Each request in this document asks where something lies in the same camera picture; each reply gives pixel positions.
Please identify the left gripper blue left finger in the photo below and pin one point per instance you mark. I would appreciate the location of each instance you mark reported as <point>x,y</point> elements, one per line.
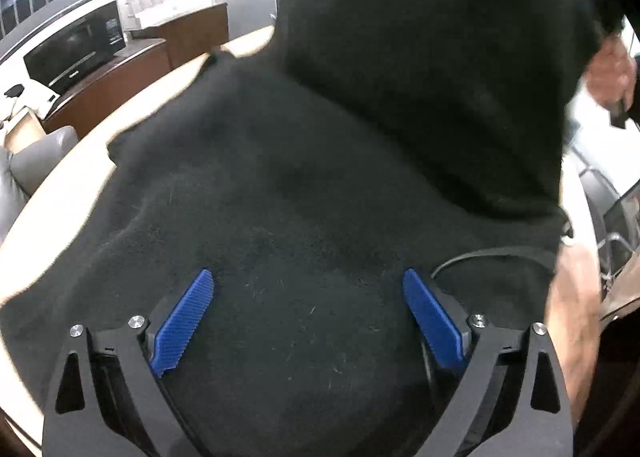
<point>106,398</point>

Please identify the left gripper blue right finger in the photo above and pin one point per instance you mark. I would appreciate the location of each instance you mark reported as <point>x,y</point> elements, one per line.
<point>497,391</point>

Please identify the black fleece zip jacket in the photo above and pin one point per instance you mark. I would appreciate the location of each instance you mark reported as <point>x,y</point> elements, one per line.
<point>367,138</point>

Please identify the person right hand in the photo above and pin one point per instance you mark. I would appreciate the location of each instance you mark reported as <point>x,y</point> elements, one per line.
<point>612,75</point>

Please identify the black mesh office chair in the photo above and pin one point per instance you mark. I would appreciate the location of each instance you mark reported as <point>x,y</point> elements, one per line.
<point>615,219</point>

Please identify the grey leather armchair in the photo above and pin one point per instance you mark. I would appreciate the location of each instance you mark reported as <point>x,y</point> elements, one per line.
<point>22,173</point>

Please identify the light wooden side table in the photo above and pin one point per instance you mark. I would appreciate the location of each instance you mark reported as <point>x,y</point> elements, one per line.
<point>21,131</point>

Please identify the black microwave oven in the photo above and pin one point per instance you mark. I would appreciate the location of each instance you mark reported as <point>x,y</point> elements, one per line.
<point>74,52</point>

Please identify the dark wooden cabinet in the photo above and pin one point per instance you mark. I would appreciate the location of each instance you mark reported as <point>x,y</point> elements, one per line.
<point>152,54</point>

